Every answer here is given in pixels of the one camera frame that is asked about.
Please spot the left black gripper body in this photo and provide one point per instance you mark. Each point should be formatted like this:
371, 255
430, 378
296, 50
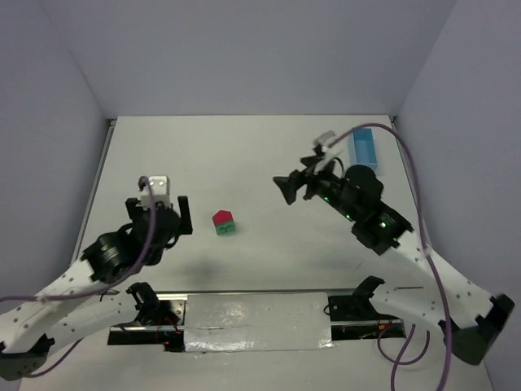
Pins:
184, 213

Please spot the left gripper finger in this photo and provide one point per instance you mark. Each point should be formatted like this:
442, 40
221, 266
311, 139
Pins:
185, 225
135, 213

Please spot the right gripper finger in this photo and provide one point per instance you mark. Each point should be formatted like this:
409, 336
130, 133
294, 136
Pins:
292, 182
289, 193

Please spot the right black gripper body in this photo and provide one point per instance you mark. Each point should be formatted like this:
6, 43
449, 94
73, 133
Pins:
308, 184

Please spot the green castle notched block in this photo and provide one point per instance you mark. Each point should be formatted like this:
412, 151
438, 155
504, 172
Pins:
225, 232

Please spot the red triangular prism block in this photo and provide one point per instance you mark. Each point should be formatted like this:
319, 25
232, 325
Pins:
222, 217

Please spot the blue plastic box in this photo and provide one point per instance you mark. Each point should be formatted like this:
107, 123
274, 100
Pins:
361, 149

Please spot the green rectangular block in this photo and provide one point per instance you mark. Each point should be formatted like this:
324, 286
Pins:
225, 226

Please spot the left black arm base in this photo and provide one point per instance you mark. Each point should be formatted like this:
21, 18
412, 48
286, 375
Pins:
160, 323

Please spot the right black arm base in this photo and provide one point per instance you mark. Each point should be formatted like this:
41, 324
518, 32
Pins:
356, 305

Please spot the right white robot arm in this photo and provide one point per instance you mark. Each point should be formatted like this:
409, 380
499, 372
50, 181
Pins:
467, 317

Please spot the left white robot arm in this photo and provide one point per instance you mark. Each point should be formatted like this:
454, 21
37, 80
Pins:
76, 304

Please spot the silver tape covered panel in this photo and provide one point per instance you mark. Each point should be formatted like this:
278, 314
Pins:
256, 322

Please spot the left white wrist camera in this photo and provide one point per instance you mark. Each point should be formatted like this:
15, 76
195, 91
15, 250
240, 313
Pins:
154, 189

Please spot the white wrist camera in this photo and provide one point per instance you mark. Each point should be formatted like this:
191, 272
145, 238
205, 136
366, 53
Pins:
327, 147
154, 189

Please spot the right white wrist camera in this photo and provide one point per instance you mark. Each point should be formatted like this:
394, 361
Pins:
327, 147

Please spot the aluminium rail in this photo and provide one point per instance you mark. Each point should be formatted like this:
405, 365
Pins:
185, 293

